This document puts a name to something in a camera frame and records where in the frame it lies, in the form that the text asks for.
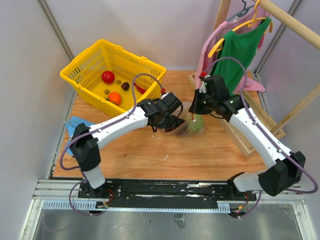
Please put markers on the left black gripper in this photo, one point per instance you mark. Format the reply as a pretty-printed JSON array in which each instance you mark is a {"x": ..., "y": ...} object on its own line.
[{"x": 160, "y": 125}]

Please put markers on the yellow clothes hanger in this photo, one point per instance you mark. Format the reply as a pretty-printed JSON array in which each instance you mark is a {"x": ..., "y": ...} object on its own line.
[{"x": 250, "y": 23}]

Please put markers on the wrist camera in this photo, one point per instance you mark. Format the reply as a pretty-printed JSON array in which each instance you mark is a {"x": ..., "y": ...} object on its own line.
[
  {"x": 163, "y": 94},
  {"x": 202, "y": 87}
]

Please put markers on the grey clothes hanger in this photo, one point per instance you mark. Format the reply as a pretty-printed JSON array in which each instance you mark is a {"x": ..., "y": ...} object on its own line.
[{"x": 242, "y": 12}]

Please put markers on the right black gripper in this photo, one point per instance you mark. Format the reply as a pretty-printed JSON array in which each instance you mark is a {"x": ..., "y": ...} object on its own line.
[{"x": 195, "y": 108}]

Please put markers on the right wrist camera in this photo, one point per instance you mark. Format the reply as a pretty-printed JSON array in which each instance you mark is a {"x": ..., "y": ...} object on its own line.
[{"x": 202, "y": 87}]

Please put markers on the orange persimmon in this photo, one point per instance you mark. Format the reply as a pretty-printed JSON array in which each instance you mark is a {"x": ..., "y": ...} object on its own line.
[{"x": 115, "y": 98}]

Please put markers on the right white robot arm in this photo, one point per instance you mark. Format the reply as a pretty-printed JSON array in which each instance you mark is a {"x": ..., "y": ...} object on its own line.
[{"x": 284, "y": 167}]

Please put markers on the green cabbage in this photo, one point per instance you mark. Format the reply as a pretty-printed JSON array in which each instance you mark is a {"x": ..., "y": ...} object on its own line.
[{"x": 196, "y": 124}]

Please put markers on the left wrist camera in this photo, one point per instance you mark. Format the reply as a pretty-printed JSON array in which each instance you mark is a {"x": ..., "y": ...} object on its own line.
[{"x": 163, "y": 94}]

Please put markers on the black grape bunch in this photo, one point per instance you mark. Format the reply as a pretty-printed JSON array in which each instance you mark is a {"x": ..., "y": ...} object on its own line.
[{"x": 173, "y": 123}]

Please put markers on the dark mangosteen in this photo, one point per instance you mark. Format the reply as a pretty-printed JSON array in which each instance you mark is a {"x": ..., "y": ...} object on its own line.
[{"x": 125, "y": 86}]

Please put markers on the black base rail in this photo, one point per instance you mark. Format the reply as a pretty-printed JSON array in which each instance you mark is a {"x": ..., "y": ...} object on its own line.
[{"x": 164, "y": 194}]

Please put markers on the purple grape bunch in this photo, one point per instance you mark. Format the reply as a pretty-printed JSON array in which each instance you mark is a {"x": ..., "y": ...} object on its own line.
[{"x": 182, "y": 130}]

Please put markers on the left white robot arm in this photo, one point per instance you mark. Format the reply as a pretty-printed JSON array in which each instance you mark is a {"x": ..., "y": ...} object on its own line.
[{"x": 87, "y": 141}]

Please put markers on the yellow plastic basket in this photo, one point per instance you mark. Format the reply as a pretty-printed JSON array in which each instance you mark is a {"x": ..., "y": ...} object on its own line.
[{"x": 85, "y": 70}]

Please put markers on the red apple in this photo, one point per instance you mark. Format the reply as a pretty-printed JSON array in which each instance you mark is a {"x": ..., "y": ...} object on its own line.
[{"x": 108, "y": 77}]

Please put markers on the green tank top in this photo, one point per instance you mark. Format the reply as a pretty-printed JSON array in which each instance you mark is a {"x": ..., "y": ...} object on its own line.
[{"x": 238, "y": 51}]

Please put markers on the blue tissue box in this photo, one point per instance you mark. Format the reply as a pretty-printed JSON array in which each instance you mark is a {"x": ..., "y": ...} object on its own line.
[{"x": 73, "y": 122}]

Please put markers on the clear zip top bag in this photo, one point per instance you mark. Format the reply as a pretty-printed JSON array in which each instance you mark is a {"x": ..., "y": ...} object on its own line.
[{"x": 185, "y": 114}]

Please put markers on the wooden clothes rack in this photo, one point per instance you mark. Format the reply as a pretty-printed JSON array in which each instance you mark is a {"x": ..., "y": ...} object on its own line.
[{"x": 249, "y": 129}]

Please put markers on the red chili pepper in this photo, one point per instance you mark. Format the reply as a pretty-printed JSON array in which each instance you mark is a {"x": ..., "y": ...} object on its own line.
[{"x": 140, "y": 89}]

